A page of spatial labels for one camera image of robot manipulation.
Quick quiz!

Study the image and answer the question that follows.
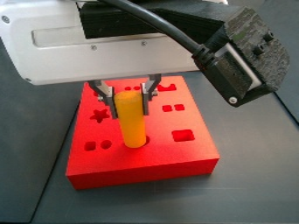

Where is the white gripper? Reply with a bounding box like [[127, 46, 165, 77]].
[[0, 0, 198, 119]]

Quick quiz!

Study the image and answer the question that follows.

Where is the yellow oval peg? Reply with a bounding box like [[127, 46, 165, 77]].
[[115, 91, 146, 148]]

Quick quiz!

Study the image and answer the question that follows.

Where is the red foam shape block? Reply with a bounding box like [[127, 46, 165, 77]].
[[67, 76, 221, 190]]

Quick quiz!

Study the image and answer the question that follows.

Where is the black camera cable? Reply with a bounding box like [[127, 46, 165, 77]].
[[98, 0, 221, 64]]

